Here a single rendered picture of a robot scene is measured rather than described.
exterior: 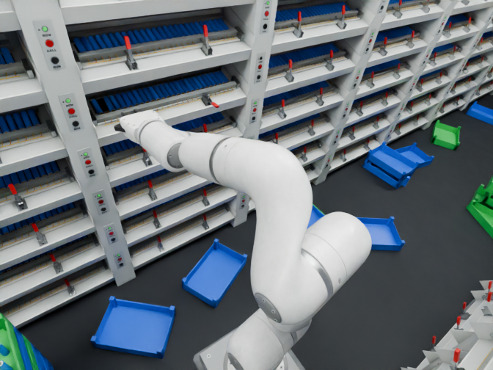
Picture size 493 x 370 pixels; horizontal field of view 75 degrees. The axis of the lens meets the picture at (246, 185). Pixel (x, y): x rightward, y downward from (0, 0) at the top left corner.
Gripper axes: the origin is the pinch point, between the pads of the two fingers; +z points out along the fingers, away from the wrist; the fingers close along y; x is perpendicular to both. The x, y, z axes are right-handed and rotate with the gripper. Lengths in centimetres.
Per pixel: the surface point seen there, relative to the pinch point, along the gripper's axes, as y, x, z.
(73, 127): 14.3, 2.9, 12.2
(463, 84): -313, 60, 36
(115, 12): -4.2, -26.3, 6.4
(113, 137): 3.7, 10.4, 14.8
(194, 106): -28.1, 7.6, 16.3
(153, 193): -7.6, 43.1, 24.1
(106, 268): 20, 80, 35
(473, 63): -311, 41, 32
